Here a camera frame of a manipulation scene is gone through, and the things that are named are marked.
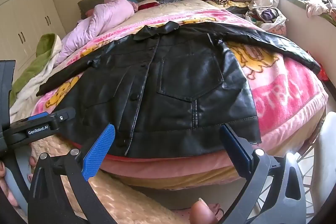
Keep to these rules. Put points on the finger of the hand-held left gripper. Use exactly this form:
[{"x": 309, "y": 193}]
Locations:
[{"x": 63, "y": 116}]

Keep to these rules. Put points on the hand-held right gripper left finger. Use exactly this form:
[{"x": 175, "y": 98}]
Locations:
[{"x": 99, "y": 150}]

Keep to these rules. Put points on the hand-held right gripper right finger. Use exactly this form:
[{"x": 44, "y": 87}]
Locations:
[{"x": 236, "y": 146}]

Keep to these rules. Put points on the black leather jacket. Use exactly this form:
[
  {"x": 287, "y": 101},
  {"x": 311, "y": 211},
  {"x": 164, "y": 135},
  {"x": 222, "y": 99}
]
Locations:
[{"x": 170, "y": 82}]

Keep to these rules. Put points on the patterned bag of clothes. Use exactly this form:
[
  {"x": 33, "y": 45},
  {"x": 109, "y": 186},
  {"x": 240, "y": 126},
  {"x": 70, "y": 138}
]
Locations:
[{"x": 267, "y": 15}]

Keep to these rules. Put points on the person's right hand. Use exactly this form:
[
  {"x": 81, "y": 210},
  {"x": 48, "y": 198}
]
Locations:
[{"x": 203, "y": 212}]

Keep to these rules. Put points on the person's left hand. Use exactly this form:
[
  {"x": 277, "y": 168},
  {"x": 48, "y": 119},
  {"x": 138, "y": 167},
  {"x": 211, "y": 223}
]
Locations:
[{"x": 6, "y": 187}]

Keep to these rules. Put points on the green and cream fleece blanket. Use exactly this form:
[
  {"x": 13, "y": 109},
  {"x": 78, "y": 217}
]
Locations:
[{"x": 44, "y": 48}]

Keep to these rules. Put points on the beige fluffy robe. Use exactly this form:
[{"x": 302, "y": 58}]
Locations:
[{"x": 126, "y": 203}]

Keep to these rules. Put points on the pink printed blanket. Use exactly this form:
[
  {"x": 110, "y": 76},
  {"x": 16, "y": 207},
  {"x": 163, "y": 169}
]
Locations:
[{"x": 275, "y": 98}]

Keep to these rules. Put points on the white wardrobe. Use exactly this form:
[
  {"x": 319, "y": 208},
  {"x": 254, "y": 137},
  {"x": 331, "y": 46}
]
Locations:
[{"x": 26, "y": 16}]

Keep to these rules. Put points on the lilac quilted jacket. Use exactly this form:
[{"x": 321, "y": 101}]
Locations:
[{"x": 105, "y": 16}]

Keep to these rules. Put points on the red plastic bag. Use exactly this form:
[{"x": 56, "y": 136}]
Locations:
[{"x": 323, "y": 74}]

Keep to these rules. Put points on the blue knit hat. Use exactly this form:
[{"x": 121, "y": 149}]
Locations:
[{"x": 131, "y": 1}]

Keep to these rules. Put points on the red cloth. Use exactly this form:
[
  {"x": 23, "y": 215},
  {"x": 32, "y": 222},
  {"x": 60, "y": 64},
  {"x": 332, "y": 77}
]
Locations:
[{"x": 148, "y": 5}]

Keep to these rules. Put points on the beige quilted bedspread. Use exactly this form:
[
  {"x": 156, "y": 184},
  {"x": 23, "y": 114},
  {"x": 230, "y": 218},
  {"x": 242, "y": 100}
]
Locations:
[{"x": 170, "y": 10}]

